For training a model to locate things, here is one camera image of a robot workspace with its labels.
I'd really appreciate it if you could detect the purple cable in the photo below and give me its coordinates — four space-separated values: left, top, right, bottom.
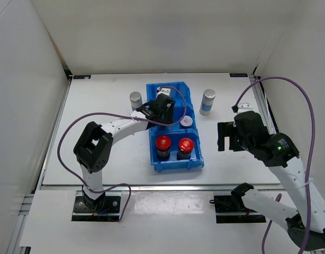
57 86 187 222
232 76 316 254

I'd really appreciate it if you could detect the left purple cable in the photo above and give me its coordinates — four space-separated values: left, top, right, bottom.
57 86 187 222

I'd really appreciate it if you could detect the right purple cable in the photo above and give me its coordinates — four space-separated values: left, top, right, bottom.
232 76 316 254

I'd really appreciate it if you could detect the left aluminium rail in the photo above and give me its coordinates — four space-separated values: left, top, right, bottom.
34 78 72 191

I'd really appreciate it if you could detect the front aluminium rail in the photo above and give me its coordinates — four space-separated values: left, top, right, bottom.
39 184 284 191

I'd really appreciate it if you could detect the blue three-compartment plastic bin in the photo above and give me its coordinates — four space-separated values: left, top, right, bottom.
146 81 204 173

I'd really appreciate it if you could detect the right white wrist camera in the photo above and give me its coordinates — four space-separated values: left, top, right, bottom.
232 102 254 114

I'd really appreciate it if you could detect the red-lid sauce jar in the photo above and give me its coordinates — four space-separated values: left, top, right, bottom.
156 135 171 160
177 138 194 160

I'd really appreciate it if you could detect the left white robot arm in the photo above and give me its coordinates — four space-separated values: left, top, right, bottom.
74 94 175 212

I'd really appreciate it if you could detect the tall silver-capped bottle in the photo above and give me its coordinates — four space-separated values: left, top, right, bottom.
199 89 216 116
129 91 143 111

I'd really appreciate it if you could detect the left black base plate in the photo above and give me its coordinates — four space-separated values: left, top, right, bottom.
71 192 121 222

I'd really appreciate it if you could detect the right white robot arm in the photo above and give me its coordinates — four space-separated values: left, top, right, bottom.
218 111 325 251

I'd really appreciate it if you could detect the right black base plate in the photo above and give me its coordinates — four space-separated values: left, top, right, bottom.
209 195 266 224

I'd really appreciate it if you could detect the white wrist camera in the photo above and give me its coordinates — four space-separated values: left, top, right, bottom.
232 102 254 114
157 87 171 96

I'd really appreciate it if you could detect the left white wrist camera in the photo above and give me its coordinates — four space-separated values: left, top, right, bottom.
157 87 171 96

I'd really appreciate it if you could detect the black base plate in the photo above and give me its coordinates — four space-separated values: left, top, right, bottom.
209 195 266 224
71 192 121 222

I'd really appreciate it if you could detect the small white-lid jar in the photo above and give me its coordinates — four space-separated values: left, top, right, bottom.
179 115 193 129

